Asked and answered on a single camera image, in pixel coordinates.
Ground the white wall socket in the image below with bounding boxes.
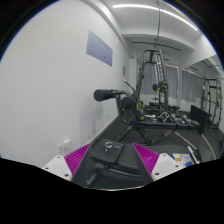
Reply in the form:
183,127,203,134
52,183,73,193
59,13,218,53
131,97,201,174
56,139,72,152

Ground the grey window curtain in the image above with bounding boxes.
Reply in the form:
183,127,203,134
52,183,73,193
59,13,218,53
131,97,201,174
182,70,203,102
140,63,178,98

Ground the wall poster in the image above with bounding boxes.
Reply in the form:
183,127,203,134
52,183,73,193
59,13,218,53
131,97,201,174
86,31,113,66

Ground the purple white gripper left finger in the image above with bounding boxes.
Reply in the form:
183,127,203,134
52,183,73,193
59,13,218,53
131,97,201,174
42,144,89,181

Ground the grey window curtain left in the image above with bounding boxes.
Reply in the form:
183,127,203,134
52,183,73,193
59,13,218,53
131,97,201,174
140,63,178,98

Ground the metal spring collar clip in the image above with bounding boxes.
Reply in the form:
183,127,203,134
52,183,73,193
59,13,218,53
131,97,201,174
105,142,121,152

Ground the black padded weight bench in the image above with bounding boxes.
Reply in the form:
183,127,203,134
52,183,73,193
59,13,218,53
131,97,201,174
72,89,199,187

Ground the grey window curtain right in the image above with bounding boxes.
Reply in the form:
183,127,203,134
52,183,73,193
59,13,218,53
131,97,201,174
182,70,203,102

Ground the blue printed paper sheet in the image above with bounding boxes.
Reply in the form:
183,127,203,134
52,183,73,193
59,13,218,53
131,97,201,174
169,153,193,167

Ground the black flat panel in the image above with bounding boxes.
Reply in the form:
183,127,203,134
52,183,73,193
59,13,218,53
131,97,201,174
190,105,210,134

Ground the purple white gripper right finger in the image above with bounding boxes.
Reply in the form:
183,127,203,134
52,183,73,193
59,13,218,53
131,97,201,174
133,143,184,181

